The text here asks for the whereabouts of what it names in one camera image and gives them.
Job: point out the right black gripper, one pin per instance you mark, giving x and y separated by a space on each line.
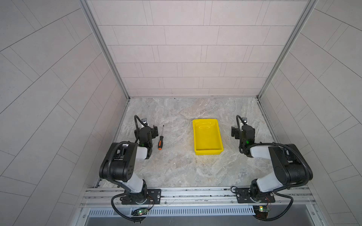
234 131

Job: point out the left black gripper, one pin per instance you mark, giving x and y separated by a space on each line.
154 131

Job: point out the orange black handled screwdriver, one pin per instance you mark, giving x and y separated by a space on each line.
161 138

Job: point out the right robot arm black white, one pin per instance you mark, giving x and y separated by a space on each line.
290 169

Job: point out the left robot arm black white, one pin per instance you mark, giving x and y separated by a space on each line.
119 165

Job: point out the yellow plastic bin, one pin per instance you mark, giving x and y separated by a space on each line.
207 137

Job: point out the left green circuit board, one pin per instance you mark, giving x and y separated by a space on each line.
140 212

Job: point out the green circuit board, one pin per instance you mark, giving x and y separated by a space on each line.
140 212
261 212

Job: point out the right green circuit board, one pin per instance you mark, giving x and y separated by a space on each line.
261 212

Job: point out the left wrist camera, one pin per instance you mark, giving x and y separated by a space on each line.
145 121

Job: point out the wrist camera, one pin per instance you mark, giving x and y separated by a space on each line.
244 121
145 121

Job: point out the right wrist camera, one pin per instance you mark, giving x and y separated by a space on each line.
244 121

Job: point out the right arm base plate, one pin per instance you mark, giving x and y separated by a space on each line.
252 195

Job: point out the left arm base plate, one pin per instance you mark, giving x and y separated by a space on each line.
149 197

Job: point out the aluminium mounting rail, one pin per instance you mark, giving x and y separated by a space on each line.
180 196

